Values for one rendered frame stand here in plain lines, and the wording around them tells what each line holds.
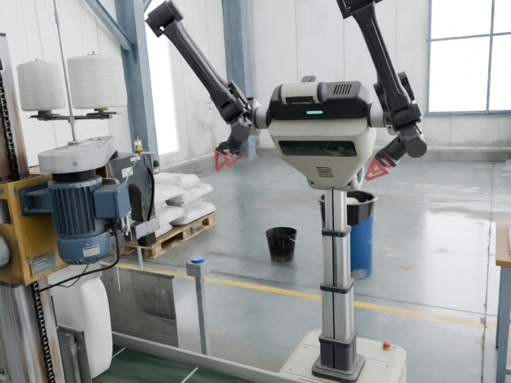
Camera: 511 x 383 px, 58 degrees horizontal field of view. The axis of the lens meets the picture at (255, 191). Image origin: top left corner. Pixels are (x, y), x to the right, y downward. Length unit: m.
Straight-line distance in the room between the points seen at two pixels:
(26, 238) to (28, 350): 0.38
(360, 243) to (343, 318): 1.67
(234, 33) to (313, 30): 1.71
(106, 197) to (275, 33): 9.03
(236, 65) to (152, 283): 8.39
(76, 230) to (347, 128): 0.96
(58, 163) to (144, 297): 1.15
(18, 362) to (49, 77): 0.93
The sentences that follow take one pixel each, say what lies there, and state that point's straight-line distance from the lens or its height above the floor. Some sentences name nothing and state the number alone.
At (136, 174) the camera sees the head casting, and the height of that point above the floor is 1.26.
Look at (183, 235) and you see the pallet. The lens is 4.97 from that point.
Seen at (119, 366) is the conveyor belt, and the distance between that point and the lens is 2.28.
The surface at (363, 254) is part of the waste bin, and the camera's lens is 3.79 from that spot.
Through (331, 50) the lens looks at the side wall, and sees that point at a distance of 9.75.
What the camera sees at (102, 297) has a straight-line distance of 2.12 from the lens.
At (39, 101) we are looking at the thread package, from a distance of 1.67.
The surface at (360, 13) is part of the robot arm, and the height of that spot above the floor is 1.73.
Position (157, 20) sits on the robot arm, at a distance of 1.61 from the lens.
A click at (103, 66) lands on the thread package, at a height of 1.65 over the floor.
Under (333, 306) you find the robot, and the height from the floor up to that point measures 0.60.
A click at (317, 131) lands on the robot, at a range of 1.71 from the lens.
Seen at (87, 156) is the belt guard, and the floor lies 1.40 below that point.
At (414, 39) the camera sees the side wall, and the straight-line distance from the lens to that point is 9.39.
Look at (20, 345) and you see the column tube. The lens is 1.71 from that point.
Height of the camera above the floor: 1.57
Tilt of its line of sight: 13 degrees down
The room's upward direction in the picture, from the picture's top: 3 degrees counter-clockwise
